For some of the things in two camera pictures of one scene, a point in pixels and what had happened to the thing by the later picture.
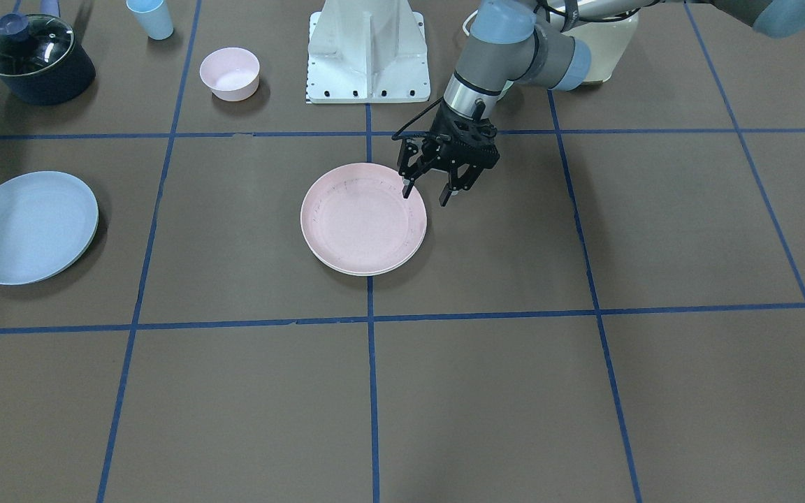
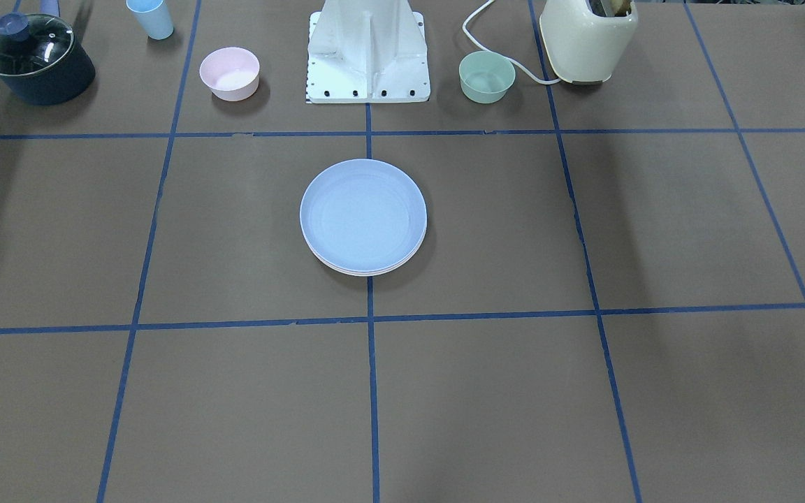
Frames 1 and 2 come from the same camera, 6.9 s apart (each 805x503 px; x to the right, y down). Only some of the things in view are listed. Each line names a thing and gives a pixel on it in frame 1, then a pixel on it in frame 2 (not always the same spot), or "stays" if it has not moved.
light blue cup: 154,17 stays
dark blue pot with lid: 35,58 stays
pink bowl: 231,73 stays
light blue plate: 28,229 to 363,213
